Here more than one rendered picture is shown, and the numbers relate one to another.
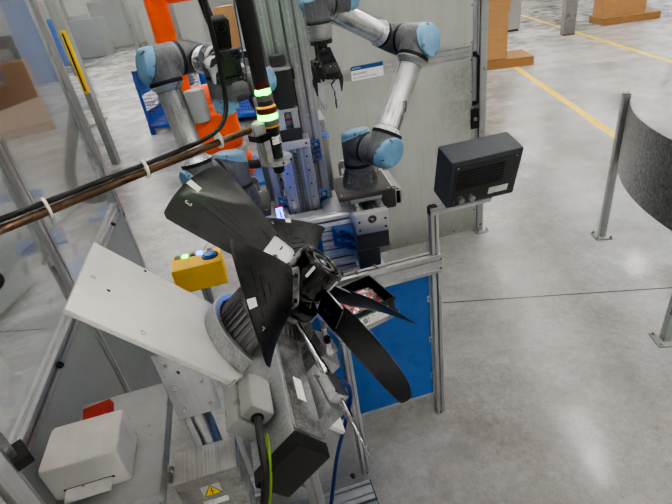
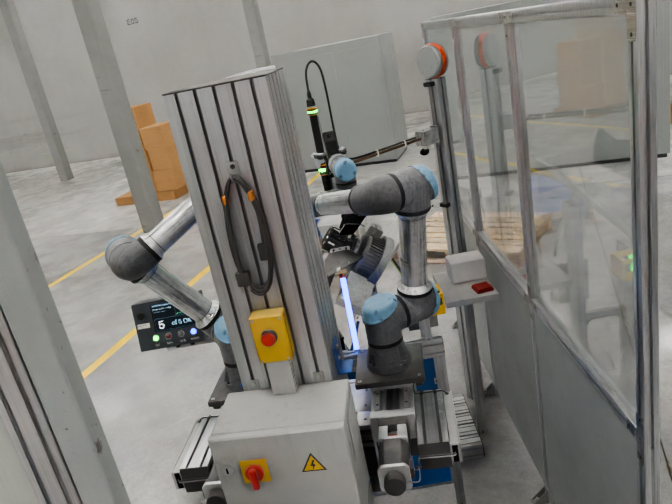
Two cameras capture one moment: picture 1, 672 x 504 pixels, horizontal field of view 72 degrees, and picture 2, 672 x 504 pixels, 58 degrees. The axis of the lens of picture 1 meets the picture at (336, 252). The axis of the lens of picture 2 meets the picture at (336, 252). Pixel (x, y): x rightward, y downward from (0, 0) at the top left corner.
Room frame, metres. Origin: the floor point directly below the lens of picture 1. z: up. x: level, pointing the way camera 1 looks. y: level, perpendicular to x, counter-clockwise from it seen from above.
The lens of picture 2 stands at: (3.53, 0.62, 2.08)
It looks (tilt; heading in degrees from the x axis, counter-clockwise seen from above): 19 degrees down; 192
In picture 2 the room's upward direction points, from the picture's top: 11 degrees counter-clockwise
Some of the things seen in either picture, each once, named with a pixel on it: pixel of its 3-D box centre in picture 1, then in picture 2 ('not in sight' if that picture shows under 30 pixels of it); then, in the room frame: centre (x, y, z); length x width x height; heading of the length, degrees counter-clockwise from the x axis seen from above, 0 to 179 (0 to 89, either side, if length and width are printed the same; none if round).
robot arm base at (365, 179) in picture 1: (359, 172); (243, 367); (1.82, -0.15, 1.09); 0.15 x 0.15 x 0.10
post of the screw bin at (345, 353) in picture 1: (354, 406); not in sight; (1.22, 0.02, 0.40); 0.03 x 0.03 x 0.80; 25
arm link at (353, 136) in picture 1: (357, 145); (234, 336); (1.81, -0.15, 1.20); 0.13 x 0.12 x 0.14; 36
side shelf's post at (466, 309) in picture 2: not in sight; (473, 362); (0.82, 0.62, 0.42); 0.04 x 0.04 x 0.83; 10
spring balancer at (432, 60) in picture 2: not in sight; (432, 60); (0.52, 0.61, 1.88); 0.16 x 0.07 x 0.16; 45
